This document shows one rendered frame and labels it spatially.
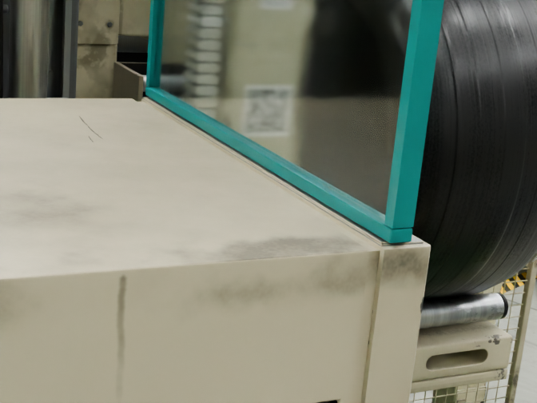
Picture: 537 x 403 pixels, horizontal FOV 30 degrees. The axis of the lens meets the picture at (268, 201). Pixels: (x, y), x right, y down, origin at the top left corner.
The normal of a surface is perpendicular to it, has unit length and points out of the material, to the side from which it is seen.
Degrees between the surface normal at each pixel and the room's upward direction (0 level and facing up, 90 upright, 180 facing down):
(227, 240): 0
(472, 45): 55
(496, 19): 48
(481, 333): 0
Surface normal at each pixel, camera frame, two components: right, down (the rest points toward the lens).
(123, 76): -0.90, 0.04
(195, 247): 0.09, -0.96
